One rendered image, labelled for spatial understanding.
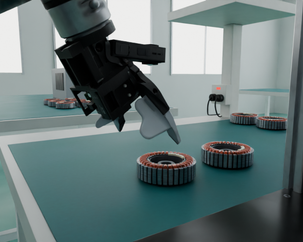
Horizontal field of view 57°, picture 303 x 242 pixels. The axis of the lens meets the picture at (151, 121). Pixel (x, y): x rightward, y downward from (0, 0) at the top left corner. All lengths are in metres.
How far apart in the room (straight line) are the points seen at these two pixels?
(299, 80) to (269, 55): 7.36
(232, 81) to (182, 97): 4.48
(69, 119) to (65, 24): 1.08
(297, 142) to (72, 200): 0.35
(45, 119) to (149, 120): 1.04
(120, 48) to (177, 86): 5.29
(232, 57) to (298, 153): 0.91
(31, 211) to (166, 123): 0.23
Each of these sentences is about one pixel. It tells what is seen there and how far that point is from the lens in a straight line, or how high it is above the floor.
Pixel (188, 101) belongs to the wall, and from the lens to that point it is 5.90.
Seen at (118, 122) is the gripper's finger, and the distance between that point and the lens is 0.52.
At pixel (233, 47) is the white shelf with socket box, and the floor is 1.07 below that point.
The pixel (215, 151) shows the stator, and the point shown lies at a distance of 0.61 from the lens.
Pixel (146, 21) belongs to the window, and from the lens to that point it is 5.37.
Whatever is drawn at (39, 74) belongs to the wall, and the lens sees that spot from 4.60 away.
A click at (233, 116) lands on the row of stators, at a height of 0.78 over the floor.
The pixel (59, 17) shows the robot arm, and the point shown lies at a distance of 0.38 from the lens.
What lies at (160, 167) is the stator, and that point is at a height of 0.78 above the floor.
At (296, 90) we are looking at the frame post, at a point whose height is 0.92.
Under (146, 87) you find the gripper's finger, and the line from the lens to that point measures 0.40.
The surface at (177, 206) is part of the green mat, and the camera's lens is 0.43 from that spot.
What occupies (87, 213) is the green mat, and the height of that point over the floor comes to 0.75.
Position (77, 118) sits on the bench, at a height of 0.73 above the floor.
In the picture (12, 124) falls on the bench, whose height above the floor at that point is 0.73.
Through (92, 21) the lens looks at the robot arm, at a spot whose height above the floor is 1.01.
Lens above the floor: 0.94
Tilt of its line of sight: 9 degrees down
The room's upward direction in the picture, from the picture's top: straight up
